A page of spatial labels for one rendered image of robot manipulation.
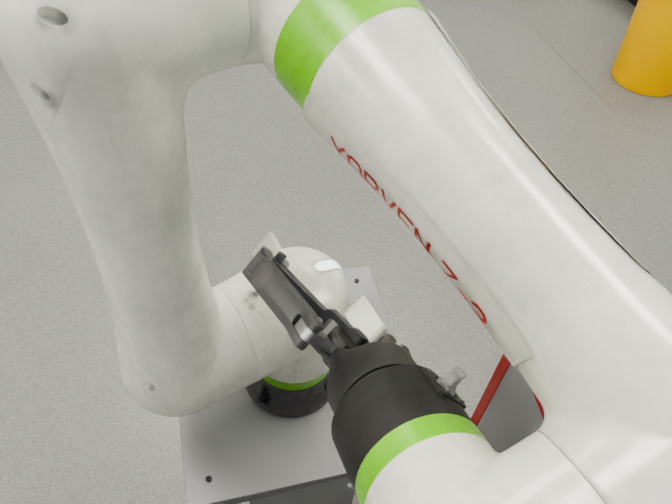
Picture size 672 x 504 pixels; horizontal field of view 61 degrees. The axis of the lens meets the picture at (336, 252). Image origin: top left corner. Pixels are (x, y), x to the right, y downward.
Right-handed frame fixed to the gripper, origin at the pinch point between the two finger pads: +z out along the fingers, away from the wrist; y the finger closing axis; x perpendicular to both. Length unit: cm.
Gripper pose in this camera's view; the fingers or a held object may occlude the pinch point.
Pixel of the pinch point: (313, 280)
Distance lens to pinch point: 59.9
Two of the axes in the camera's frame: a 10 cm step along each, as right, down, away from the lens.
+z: -3.0, -4.3, 8.5
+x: -6.5, 7.5, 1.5
